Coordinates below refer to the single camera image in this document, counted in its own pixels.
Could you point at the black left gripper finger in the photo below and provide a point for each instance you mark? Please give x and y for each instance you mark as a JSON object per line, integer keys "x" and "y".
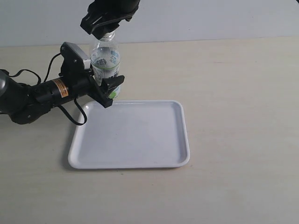
{"x": 108, "y": 85}

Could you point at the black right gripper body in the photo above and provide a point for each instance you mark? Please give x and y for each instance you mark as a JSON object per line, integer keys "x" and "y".
{"x": 109, "y": 10}

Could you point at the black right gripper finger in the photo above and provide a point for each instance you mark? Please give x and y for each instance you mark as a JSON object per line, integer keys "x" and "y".
{"x": 100, "y": 28}
{"x": 90, "y": 24}

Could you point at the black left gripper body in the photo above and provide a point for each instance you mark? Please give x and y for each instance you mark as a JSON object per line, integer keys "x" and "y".
{"x": 82, "y": 82}

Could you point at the clear plastic drink bottle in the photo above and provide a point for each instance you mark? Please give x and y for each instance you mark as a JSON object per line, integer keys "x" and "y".
{"x": 105, "y": 57}

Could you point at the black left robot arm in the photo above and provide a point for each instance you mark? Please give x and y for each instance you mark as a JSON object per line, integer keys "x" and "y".
{"x": 25, "y": 103}

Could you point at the white rectangular plastic tray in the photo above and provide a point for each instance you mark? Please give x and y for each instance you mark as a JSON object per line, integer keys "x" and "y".
{"x": 130, "y": 134}

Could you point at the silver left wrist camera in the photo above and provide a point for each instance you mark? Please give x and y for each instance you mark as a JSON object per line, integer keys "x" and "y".
{"x": 75, "y": 57}

